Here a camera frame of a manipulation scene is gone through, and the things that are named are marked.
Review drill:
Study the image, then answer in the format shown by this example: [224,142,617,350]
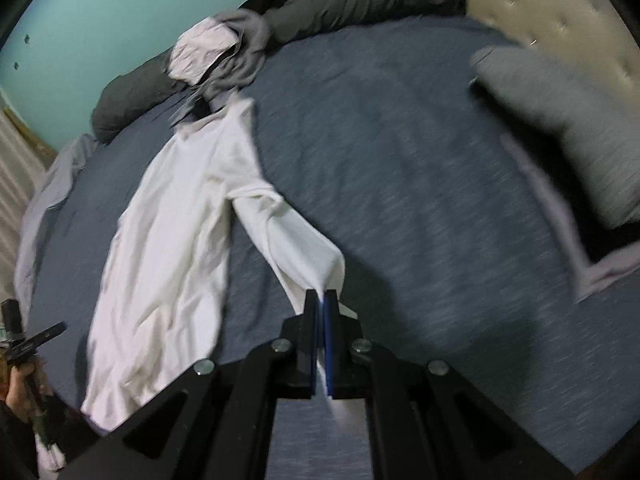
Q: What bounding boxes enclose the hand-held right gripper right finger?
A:
[322,290,581,480]

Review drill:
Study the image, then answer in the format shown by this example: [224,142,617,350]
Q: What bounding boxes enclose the white long-sleeved shirt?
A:
[80,97,359,432]

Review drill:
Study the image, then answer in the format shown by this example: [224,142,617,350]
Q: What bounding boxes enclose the dark grey rolled duvet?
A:
[91,0,468,144]

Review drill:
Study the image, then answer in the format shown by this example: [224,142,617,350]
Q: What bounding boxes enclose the person's left hand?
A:
[5,364,51,423]

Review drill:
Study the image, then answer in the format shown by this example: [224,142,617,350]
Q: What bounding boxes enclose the folded light grey garment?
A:
[500,132,640,304]

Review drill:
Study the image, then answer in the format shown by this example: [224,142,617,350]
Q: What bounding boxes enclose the beige striped curtain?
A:
[0,107,48,311]

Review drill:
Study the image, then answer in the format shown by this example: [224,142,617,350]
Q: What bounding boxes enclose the wooden poles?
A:
[0,104,59,157]

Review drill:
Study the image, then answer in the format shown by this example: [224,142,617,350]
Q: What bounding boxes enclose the cream tufted headboard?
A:
[444,0,637,107]

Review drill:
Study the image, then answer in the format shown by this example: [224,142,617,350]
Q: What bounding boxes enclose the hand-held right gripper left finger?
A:
[57,290,321,480]

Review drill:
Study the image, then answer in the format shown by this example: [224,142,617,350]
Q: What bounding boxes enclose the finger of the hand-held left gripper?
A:
[30,322,68,348]

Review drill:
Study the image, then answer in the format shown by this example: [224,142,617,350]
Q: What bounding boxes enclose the person's left forearm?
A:
[0,402,43,480]

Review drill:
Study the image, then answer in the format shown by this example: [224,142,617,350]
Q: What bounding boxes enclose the folded grey sweater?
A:
[470,45,640,231]

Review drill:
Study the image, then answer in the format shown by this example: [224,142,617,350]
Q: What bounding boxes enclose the pile of unfolded clothes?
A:
[192,7,274,112]

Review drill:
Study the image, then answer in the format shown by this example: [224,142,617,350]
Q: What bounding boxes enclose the light grey crumpled sheet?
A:
[14,134,99,306]

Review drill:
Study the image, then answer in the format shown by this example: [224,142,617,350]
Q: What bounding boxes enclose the white garment with black trim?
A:
[167,17,240,85]

